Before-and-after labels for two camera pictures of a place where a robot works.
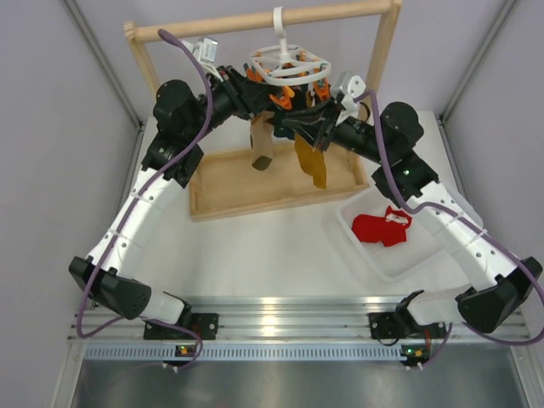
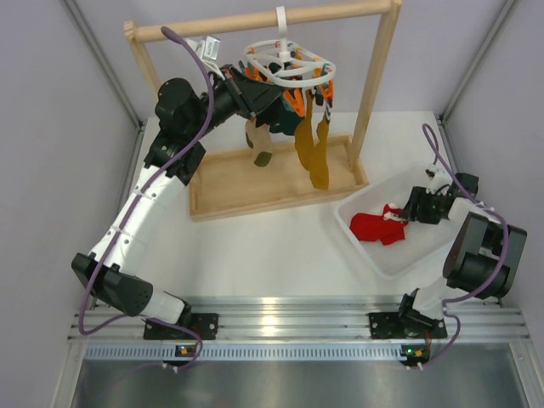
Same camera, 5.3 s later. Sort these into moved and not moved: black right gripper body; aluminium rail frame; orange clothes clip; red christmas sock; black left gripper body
Moved: black right gripper body; orange clothes clip
Not moved: black left gripper body; aluminium rail frame; red christmas sock
